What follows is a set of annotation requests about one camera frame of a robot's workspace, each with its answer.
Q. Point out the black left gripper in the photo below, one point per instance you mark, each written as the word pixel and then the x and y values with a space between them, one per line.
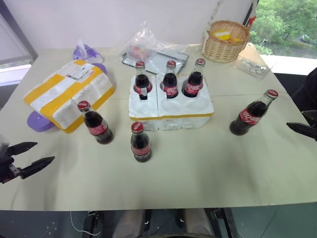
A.
pixel 6 167

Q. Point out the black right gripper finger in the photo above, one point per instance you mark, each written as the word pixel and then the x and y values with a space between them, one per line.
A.
pixel 305 131
pixel 312 115

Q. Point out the glass cola bottle red cap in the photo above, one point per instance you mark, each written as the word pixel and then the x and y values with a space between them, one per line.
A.
pixel 247 117
pixel 170 84
pixel 97 126
pixel 193 85
pixel 140 146
pixel 142 84

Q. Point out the white yellow taped package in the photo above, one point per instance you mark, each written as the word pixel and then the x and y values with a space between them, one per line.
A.
pixel 67 95

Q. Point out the clear box with washers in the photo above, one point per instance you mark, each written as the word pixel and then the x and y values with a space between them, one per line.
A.
pixel 251 67

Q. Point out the white foam bottle tray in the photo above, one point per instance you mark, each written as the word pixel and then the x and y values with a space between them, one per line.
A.
pixel 171 109

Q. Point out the purple flat mat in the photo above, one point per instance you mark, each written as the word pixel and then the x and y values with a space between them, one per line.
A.
pixel 39 122

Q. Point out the wicker basket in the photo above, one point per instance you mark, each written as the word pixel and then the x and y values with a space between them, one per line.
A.
pixel 223 47

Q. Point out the black pole with red mark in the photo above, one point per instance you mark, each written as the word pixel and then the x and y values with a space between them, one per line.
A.
pixel 251 13

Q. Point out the purple plastic bag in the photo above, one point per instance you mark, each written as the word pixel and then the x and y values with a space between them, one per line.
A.
pixel 86 53

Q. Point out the yellow item in basket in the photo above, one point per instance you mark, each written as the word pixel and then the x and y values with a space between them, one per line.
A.
pixel 223 34

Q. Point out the grey rounded shape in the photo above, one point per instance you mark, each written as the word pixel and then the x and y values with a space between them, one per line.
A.
pixel 132 224
pixel 196 223

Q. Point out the clear plastic bag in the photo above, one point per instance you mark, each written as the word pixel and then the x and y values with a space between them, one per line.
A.
pixel 146 42

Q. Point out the black table frame leg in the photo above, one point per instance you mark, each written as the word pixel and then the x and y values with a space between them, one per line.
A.
pixel 224 223

